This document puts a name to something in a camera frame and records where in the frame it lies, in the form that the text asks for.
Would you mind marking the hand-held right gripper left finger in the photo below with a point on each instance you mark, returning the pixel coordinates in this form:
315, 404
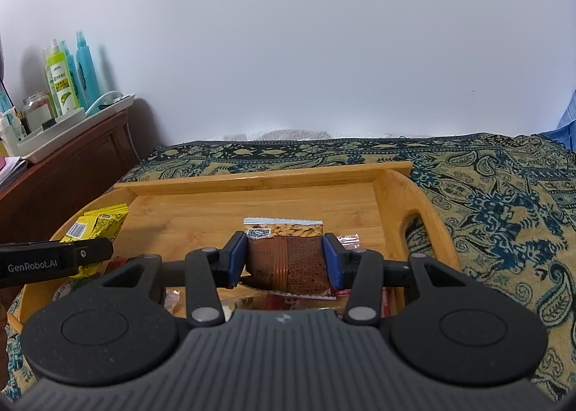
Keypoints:
237, 260

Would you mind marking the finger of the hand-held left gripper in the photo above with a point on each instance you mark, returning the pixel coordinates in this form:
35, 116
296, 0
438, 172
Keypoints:
45, 265

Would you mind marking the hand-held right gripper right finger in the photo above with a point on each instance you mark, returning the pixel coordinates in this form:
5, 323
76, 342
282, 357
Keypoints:
333, 262

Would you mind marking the brown wafer packet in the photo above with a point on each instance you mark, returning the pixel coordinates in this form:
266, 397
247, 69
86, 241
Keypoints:
288, 267

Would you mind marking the yellow barcode snack packet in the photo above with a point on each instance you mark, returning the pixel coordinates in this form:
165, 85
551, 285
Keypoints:
96, 226

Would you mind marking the wooden serving tray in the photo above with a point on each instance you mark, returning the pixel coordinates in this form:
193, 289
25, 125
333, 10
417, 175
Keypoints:
180, 213

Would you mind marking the pink candy packet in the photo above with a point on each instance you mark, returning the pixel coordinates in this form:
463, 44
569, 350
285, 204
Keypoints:
348, 241

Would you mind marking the white candy packet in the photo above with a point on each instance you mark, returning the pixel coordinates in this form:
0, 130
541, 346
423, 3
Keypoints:
172, 301

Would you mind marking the wooden cabinet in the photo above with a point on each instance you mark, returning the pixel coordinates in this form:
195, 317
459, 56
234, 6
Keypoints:
67, 177

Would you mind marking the stack of papers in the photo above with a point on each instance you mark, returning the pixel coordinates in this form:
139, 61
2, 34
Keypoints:
11, 170

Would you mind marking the white plastic tray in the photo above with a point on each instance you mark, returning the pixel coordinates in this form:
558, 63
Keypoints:
58, 141

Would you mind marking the small white bottle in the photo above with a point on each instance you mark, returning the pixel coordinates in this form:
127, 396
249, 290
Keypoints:
9, 136

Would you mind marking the glass jar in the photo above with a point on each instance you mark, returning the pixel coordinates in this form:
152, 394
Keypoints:
38, 114

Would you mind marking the green and white spray bottle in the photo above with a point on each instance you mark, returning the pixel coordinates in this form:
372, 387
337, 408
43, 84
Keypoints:
63, 82

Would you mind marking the blue spray bottle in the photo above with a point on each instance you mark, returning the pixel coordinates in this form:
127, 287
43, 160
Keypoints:
87, 69

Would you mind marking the blue checked cloth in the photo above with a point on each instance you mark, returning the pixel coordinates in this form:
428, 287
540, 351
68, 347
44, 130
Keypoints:
569, 118

